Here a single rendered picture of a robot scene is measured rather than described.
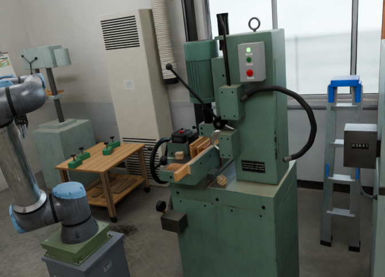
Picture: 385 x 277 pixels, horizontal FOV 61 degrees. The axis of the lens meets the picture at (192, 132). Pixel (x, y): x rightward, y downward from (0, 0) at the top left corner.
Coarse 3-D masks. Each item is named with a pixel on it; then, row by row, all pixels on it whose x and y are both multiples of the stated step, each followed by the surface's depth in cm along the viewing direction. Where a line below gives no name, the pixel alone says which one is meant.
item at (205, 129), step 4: (200, 124) 178; (204, 124) 177; (208, 124) 176; (212, 124) 175; (200, 128) 179; (204, 128) 177; (208, 128) 176; (212, 128) 175; (200, 132) 180; (204, 132) 178; (208, 132) 177; (212, 132) 176; (208, 136) 178
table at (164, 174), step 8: (168, 160) 191; (176, 160) 178; (184, 160) 177; (216, 160) 179; (208, 168) 171; (160, 176) 169; (168, 176) 166; (184, 176) 161; (192, 176) 158; (200, 176) 164; (192, 184) 160
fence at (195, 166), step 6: (210, 150) 172; (216, 150) 178; (204, 156) 166; (210, 156) 173; (192, 162) 158; (198, 162) 162; (204, 162) 167; (192, 168) 157; (198, 168) 162; (192, 174) 158
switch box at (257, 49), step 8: (240, 48) 139; (256, 48) 135; (264, 48) 139; (240, 56) 140; (248, 56) 138; (256, 56) 137; (264, 56) 140; (240, 64) 141; (256, 64) 138; (264, 64) 140; (240, 72) 142; (256, 72) 139; (264, 72) 141; (240, 80) 144; (248, 80) 142; (256, 80) 140
